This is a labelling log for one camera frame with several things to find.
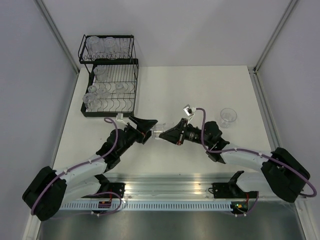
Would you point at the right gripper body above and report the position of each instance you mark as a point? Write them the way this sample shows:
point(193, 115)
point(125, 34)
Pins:
point(187, 134)

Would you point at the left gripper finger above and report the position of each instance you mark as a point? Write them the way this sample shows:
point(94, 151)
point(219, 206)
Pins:
point(143, 125)
point(146, 137)

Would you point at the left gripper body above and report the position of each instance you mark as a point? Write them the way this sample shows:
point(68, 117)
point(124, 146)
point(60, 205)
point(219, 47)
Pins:
point(132, 134)

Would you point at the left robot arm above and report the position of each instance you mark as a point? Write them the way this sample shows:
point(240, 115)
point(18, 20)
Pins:
point(104, 160)

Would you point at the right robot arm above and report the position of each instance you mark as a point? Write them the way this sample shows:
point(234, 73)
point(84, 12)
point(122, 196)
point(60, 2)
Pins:
point(276, 172)

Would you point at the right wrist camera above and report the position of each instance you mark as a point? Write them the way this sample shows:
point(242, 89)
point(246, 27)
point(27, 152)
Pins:
point(189, 111)

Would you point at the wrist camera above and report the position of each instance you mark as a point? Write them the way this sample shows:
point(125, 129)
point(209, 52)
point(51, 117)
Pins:
point(189, 111)
point(121, 119)

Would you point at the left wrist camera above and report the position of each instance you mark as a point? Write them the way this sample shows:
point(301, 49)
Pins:
point(121, 119)

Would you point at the aluminium mounting rail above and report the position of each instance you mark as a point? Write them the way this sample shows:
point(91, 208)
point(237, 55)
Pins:
point(175, 186)

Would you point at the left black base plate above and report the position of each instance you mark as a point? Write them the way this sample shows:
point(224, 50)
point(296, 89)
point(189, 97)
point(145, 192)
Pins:
point(110, 190)

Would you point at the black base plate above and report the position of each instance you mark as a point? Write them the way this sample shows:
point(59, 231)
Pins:
point(222, 190)
point(110, 190)

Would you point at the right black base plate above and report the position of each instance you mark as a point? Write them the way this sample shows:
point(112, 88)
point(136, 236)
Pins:
point(222, 190)

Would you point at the black wire dish rack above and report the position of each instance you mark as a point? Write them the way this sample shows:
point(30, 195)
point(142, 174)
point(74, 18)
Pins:
point(122, 78)

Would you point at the white slotted cable duct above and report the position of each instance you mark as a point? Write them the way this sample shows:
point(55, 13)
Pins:
point(90, 205)

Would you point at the left aluminium frame post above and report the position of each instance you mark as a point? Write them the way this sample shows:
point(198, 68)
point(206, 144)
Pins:
point(56, 33)

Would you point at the aluminium frame post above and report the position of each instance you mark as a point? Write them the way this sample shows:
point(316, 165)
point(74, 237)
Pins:
point(56, 33)
point(275, 34)

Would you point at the right aluminium frame post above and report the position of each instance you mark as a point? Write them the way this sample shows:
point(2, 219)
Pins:
point(275, 34)

